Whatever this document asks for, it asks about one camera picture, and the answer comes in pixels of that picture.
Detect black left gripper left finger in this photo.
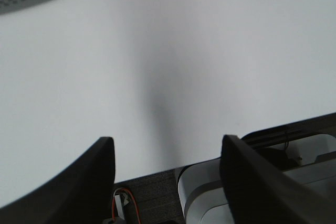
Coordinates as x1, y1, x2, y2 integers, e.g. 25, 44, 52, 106
1, 137, 116, 223

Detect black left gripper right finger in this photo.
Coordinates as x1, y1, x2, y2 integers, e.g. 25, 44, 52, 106
220, 135, 335, 223

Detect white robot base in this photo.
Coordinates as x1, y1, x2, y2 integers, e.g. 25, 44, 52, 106
177, 134, 336, 224

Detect red orange wires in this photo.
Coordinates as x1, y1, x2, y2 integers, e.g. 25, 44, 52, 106
111, 187, 141, 224

